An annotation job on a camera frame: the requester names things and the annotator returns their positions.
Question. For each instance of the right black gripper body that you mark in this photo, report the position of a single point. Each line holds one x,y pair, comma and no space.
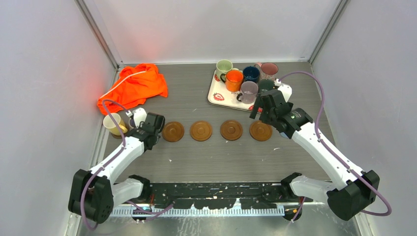
265,116

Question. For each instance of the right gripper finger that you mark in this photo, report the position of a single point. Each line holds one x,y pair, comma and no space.
253,112
258,102

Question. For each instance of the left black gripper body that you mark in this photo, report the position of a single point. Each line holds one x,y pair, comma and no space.
157,138

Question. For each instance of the lilac mug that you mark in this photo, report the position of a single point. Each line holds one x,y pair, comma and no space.
248,92

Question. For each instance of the dark green mug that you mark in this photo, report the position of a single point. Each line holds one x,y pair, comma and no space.
266,85

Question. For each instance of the wooden coaster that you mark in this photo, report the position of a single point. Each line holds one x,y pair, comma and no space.
231,130
260,131
173,131
201,130

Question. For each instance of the dark blue mug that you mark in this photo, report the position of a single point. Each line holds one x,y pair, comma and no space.
251,73

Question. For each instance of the cream yellow mug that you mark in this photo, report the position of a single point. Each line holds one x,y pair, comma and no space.
115,126

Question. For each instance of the white pink-handled mug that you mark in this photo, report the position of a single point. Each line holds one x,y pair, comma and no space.
131,123

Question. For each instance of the blue coaster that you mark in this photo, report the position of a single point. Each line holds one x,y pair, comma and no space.
284,135

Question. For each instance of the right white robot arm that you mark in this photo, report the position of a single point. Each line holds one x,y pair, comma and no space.
350,189

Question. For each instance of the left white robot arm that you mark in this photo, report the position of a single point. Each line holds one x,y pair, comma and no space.
94,192

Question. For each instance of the pink speckled mug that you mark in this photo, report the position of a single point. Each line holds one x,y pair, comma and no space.
268,70

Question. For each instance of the orange mug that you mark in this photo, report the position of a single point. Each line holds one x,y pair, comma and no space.
233,80

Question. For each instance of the white strawberry tray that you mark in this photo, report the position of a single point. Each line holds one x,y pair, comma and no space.
218,95

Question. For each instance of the orange cloth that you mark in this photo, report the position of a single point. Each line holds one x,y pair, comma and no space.
135,85

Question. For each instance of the light green mug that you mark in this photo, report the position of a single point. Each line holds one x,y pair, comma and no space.
222,68

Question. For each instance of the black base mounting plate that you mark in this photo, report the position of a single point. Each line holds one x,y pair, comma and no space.
215,195

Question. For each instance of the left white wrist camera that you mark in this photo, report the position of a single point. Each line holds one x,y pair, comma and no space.
139,115

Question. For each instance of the aluminium front rail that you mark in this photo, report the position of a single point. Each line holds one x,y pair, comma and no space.
131,211

